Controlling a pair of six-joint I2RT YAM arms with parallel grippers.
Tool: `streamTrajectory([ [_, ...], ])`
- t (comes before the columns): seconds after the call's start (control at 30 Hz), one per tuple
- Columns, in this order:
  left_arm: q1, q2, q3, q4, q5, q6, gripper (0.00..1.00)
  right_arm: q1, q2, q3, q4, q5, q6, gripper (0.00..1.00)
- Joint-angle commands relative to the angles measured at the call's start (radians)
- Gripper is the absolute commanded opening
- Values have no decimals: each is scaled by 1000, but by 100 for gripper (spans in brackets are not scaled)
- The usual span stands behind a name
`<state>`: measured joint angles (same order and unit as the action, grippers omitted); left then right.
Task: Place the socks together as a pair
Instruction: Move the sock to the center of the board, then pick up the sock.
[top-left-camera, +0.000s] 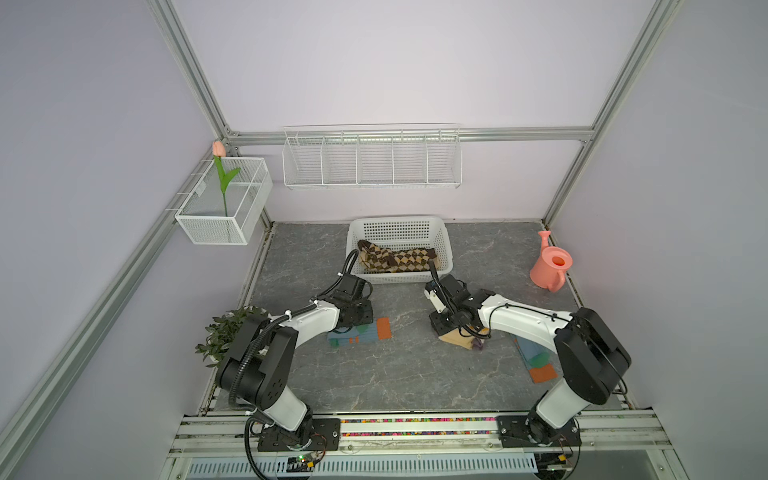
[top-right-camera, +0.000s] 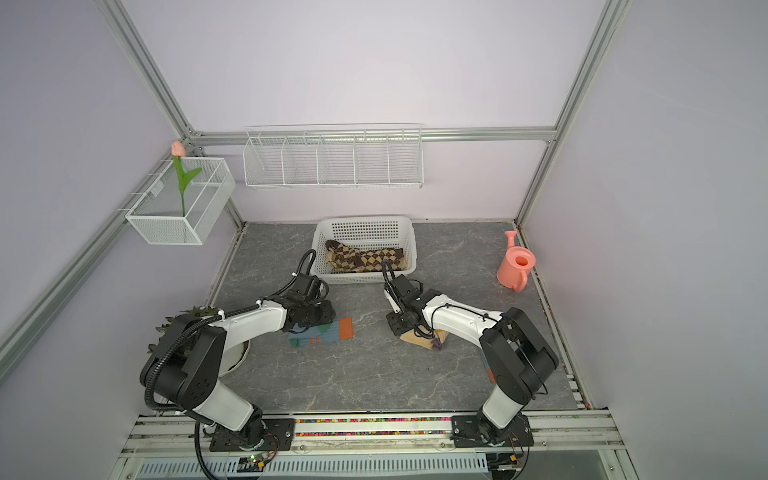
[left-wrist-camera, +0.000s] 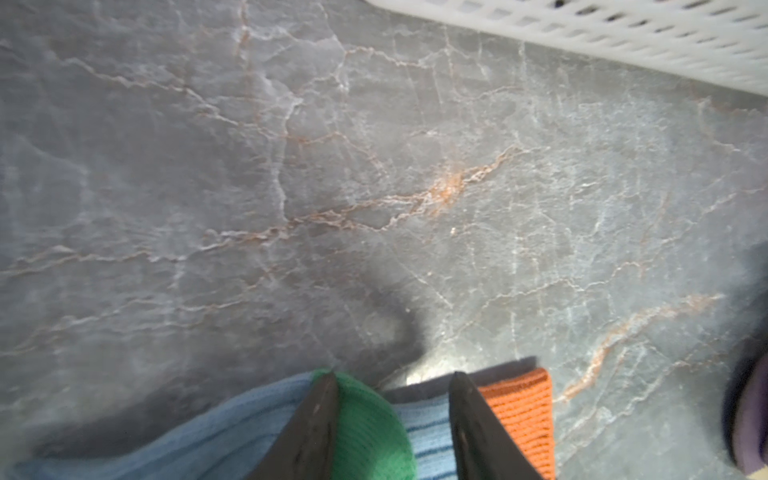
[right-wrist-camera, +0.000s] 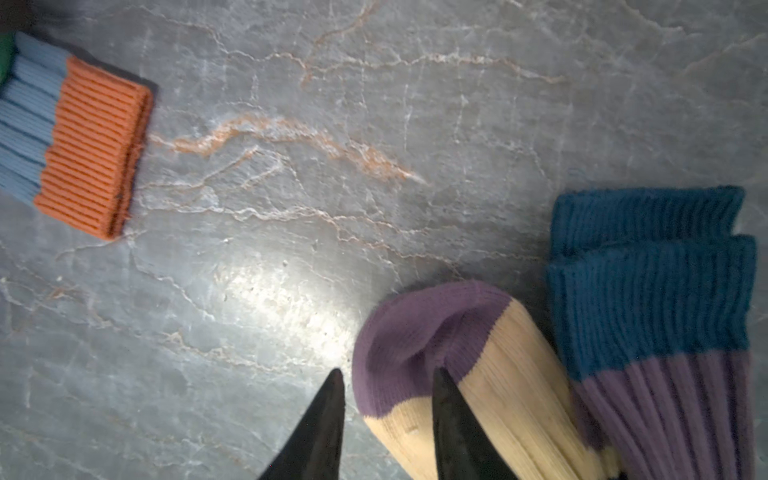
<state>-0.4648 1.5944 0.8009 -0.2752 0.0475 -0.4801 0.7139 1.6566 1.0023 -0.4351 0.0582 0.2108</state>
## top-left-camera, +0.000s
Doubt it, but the pink artificial tulip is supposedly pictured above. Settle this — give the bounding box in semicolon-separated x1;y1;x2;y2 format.
212;141;240;216

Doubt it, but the pink watering can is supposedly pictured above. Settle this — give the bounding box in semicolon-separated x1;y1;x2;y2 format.
529;231;573;292

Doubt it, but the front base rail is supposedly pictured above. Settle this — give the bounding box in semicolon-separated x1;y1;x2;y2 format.
169;410;672;457

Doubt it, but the beige purple striped sock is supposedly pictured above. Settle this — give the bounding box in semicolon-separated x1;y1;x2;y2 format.
438;329;486;351

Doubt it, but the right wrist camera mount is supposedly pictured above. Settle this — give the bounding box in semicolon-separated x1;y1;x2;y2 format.
424;281;446;313

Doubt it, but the dark brown argyle sock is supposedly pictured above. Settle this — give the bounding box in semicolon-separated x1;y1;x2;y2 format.
357;238;438;272

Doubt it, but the white plastic perforated basket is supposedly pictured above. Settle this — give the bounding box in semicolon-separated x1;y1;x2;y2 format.
346;216;453;285

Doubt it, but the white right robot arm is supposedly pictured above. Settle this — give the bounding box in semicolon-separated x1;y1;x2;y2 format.
424;275;632;448

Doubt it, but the blue green orange sock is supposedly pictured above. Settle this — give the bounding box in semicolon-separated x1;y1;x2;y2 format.
327;317;392;348

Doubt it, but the white wire wall shelf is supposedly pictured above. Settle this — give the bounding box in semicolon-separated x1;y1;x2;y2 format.
282;123;463;190

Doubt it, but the white wire wall basket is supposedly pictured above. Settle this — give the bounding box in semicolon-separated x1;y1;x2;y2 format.
175;157;273;246

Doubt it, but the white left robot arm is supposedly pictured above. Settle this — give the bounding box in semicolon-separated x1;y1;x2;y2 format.
216;250;374;446

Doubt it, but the green potted plant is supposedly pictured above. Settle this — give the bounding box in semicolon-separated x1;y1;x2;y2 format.
195;305;269;368

